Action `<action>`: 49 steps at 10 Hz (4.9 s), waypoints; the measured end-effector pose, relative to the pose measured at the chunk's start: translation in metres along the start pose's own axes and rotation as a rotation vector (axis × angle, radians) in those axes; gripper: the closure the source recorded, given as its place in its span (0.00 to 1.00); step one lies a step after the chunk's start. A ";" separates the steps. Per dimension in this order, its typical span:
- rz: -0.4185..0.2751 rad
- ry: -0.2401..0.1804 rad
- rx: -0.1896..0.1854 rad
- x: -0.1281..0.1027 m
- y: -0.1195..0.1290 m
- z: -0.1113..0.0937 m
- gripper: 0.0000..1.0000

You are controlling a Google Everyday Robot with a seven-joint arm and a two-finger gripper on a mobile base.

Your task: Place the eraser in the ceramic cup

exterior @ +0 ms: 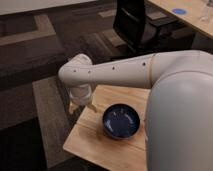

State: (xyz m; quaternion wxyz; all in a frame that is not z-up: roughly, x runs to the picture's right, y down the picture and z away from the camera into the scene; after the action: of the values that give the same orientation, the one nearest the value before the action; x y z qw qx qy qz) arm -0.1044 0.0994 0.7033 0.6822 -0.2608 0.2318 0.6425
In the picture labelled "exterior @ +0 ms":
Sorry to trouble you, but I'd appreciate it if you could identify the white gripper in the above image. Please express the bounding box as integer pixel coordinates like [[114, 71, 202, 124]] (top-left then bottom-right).
[[69, 84, 97, 115]]

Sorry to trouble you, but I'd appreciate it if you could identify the clear drinking glass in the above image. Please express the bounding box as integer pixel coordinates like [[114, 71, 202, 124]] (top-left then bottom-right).
[[200, 0, 213, 22]]

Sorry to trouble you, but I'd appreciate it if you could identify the black office chair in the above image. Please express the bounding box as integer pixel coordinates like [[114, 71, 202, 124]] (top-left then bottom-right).
[[111, 0, 194, 61]]

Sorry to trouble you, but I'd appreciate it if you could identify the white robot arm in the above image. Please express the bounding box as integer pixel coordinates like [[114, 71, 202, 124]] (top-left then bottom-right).
[[58, 50, 213, 171]]

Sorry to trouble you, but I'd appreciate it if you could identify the blue round coaster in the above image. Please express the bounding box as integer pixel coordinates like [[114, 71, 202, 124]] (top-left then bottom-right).
[[172, 8, 187, 15]]

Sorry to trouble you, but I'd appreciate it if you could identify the light wooden background table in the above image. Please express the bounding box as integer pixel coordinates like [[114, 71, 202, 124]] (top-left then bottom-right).
[[148, 0, 213, 39]]

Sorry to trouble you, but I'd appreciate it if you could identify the dark blue bowl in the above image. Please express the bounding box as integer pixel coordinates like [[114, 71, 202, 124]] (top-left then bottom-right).
[[102, 103, 140, 140]]

